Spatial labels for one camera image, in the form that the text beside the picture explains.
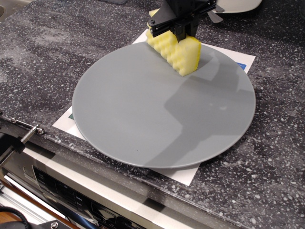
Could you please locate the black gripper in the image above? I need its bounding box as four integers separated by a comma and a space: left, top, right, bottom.
148, 0, 216, 42

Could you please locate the white paper sheet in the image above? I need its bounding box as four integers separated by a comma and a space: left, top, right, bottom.
52, 43, 256, 186

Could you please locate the black cable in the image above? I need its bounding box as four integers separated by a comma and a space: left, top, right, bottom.
0, 207, 31, 229

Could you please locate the white appliance with handle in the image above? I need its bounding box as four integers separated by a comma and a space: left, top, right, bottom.
207, 0, 262, 23

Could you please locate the grey round plate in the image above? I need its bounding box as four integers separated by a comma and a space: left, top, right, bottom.
72, 42, 256, 168

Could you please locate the yellow foam sponge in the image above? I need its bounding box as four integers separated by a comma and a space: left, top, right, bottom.
145, 9, 202, 77

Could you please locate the black bracket with screw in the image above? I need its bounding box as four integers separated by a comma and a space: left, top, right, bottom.
39, 220, 72, 229

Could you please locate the stainless dishwasher control panel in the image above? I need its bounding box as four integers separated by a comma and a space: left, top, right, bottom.
4, 148, 190, 229

